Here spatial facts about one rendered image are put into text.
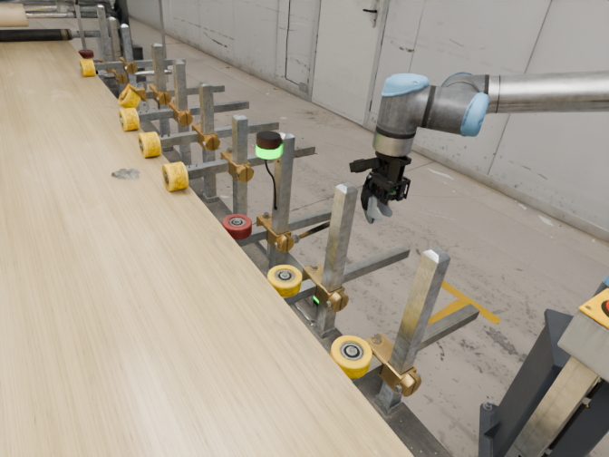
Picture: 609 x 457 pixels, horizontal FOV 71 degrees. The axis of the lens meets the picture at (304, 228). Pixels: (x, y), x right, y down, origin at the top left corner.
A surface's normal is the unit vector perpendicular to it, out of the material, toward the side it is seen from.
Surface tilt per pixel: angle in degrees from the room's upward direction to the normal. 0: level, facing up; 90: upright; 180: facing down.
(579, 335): 90
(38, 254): 0
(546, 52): 90
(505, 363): 0
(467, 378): 0
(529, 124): 90
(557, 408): 90
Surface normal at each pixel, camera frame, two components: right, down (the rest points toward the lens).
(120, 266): 0.09, -0.82
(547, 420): -0.83, 0.25
